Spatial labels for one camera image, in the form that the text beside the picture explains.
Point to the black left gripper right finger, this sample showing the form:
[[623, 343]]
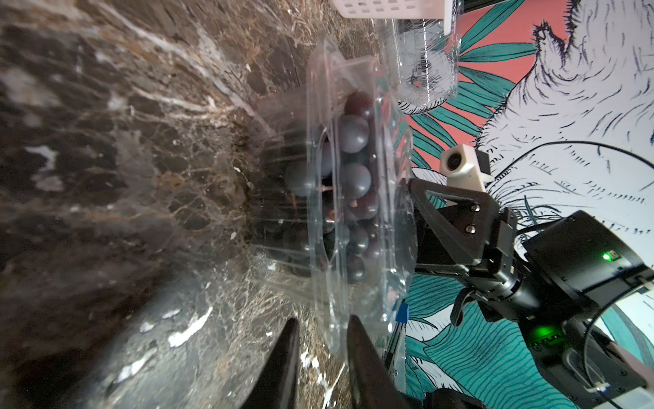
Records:
[[370, 385]]

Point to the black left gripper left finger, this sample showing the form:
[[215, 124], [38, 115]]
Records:
[[276, 385]]

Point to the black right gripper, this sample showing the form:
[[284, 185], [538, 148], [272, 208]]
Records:
[[463, 235]]

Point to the purple grape bunch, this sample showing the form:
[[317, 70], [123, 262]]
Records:
[[343, 129]]

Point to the clear plastic clamshell container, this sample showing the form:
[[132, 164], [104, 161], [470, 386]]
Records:
[[376, 299]]

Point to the black grape bunch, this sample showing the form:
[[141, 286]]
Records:
[[279, 206]]

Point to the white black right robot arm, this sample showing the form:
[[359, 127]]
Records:
[[555, 280]]

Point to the white perforated plastic basket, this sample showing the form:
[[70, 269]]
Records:
[[444, 10]]

